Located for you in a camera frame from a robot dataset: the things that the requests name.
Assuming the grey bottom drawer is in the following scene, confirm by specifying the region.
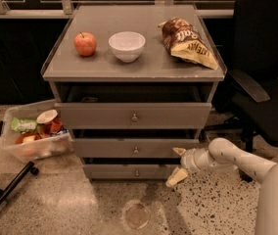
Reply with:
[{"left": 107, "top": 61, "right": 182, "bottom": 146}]
[{"left": 83, "top": 164, "right": 177, "bottom": 179}]

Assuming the red cup in bin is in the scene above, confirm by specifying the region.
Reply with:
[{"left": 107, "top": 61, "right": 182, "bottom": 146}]
[{"left": 50, "top": 117, "right": 63, "bottom": 133}]

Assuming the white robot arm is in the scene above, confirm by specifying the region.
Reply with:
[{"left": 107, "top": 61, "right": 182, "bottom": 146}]
[{"left": 166, "top": 138, "right": 278, "bottom": 235}]

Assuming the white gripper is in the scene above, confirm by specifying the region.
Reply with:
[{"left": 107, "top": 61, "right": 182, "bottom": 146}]
[{"left": 165, "top": 147, "right": 214, "bottom": 187}]

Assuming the black office chair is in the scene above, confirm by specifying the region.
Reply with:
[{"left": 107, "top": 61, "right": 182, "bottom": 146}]
[{"left": 205, "top": 0, "right": 278, "bottom": 152}]

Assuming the red apple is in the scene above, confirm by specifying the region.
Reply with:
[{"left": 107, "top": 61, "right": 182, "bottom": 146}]
[{"left": 73, "top": 32, "right": 97, "bottom": 57}]

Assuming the grey drawer cabinet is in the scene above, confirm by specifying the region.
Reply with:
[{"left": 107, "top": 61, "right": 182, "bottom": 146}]
[{"left": 40, "top": 4, "right": 228, "bottom": 181}]

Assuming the green snack bag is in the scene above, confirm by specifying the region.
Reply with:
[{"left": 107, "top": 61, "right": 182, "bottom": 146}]
[{"left": 11, "top": 117, "right": 37, "bottom": 132}]

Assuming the grey top drawer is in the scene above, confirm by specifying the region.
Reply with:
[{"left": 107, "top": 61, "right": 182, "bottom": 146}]
[{"left": 55, "top": 103, "right": 211, "bottom": 129}]

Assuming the black stand leg with caster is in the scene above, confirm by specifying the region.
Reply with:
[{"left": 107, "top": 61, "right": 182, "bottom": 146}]
[{"left": 0, "top": 162, "right": 39, "bottom": 205}]

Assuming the white bowl in bin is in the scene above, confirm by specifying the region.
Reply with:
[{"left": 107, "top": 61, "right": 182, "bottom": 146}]
[{"left": 36, "top": 109, "right": 58, "bottom": 124}]

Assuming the grey drawer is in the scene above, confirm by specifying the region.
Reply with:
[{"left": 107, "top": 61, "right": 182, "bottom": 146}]
[
  {"left": 55, "top": 103, "right": 211, "bottom": 129},
  {"left": 72, "top": 138, "right": 200, "bottom": 158},
  {"left": 83, "top": 164, "right": 177, "bottom": 179}
]

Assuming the brown yellow chip bag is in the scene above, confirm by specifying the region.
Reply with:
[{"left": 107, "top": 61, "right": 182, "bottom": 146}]
[{"left": 158, "top": 17, "right": 218, "bottom": 70}]

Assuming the clear plastic storage bin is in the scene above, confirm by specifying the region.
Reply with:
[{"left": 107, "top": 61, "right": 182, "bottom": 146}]
[{"left": 0, "top": 100, "right": 73, "bottom": 163}]

